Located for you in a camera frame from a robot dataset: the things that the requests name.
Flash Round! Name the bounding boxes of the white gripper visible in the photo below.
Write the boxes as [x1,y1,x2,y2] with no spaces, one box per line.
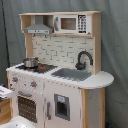
[0,86,14,99]

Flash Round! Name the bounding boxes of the small metal pot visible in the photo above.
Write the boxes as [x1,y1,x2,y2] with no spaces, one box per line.
[23,57,39,68]

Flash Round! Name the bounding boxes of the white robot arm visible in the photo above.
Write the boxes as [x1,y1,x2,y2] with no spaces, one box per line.
[0,86,35,128]

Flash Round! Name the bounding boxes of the wooden toy kitchen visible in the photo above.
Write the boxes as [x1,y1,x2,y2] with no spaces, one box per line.
[7,11,114,128]

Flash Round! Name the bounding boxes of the left red stove knob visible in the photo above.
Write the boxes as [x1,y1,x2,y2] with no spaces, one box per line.
[12,77,18,82]

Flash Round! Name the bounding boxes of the red stove knob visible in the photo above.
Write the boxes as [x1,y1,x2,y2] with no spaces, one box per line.
[30,81,37,87]
[12,77,18,82]

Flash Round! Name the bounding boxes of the toy oven door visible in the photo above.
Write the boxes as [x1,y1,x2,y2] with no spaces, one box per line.
[12,89,43,126]

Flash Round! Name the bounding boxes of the right red stove knob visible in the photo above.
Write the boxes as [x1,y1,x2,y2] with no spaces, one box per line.
[30,81,37,87]

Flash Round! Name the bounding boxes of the black stovetop red burners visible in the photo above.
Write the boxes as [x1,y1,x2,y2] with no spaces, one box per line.
[18,63,55,73]

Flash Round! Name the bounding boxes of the toy fridge door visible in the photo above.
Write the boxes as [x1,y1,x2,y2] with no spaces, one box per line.
[45,82,82,128]

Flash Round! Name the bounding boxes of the grey toy sink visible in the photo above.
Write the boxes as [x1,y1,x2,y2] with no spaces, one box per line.
[52,68,92,81]

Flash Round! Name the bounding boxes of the grey range hood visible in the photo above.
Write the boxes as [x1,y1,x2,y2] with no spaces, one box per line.
[24,16,52,34]

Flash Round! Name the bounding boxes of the black toy faucet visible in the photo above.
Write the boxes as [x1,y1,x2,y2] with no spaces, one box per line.
[75,51,93,70]

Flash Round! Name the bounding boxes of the toy microwave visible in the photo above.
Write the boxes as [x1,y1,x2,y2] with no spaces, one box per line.
[54,15,87,33]

